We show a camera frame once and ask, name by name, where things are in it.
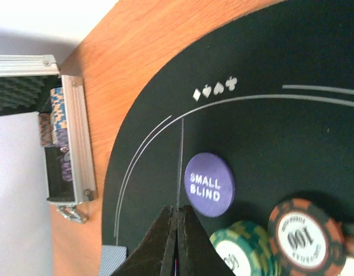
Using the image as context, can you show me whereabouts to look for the green chips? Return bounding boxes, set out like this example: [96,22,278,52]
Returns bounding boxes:
[210,220,282,275]

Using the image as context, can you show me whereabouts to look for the aluminium poker chip case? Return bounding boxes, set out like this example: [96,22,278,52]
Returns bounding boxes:
[0,55,98,224]

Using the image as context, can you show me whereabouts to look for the brown chip top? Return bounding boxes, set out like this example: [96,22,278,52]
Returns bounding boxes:
[268,198,346,275]
[339,221,354,276]

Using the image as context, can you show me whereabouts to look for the black round poker mat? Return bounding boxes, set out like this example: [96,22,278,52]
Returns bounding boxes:
[102,1,354,259]

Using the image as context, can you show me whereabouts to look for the purple chips in case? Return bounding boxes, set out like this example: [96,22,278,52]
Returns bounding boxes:
[52,129,73,182]

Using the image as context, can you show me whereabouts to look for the purple small blind button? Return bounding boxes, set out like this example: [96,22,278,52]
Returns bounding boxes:
[184,152,236,217]

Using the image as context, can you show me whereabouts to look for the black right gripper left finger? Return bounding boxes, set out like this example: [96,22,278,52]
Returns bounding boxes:
[112,206,177,276]

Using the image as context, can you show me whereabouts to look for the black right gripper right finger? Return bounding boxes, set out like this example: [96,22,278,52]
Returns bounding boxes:
[176,205,233,276]

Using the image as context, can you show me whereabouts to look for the dealt card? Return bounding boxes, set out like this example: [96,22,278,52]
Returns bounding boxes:
[176,118,184,209]
[98,245,127,276]

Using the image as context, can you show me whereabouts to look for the brown chips in case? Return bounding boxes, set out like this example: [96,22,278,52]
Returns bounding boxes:
[38,113,53,147]

